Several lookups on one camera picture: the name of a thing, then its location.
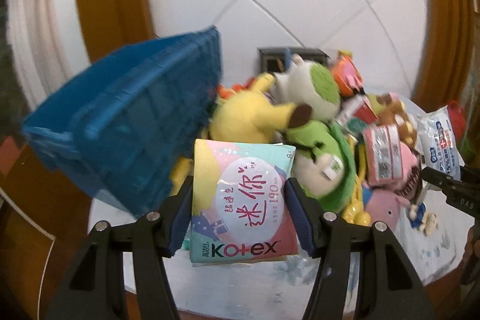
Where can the orange toy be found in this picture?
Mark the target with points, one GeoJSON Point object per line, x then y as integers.
{"type": "Point", "coordinates": [343, 74]}

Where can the red and white box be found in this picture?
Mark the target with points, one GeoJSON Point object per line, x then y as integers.
{"type": "Point", "coordinates": [362, 110]}

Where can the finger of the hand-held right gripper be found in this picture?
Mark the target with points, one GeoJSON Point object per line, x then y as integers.
{"type": "Point", "coordinates": [437, 175]}

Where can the brown bear plush toy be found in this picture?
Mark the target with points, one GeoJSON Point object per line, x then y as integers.
{"type": "Point", "coordinates": [397, 117]}

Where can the pastel sanitary pad packet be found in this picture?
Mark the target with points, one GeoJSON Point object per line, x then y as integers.
{"type": "Point", "coordinates": [243, 192]}

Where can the dark wall socket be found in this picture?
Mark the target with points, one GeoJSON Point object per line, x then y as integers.
{"type": "Point", "coordinates": [270, 59]}

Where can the pink striped tissue pack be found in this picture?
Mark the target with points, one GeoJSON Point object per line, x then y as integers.
{"type": "Point", "coordinates": [382, 151]}

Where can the white and green plush toy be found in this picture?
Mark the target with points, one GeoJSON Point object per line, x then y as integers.
{"type": "Point", "coordinates": [311, 87]}

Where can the yellow plush toy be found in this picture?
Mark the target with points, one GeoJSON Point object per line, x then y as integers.
{"type": "Point", "coordinates": [243, 110]}

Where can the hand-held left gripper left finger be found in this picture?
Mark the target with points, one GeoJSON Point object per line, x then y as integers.
{"type": "Point", "coordinates": [180, 226]}

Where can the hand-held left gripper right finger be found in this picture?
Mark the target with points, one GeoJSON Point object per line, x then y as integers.
{"type": "Point", "coordinates": [300, 218]}

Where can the pink mouse plush toy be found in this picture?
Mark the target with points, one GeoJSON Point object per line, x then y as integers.
{"type": "Point", "coordinates": [382, 205]}

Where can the yellow plastic toy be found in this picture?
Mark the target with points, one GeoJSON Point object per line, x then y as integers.
{"type": "Point", "coordinates": [356, 211]}

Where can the white and blue wipes pack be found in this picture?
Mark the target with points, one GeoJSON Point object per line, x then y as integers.
{"type": "Point", "coordinates": [438, 140]}

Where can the maroon knitted hat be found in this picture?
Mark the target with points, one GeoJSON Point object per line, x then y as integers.
{"type": "Point", "coordinates": [410, 187]}

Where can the blue plastic crate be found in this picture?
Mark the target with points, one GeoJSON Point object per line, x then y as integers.
{"type": "Point", "coordinates": [123, 117]}

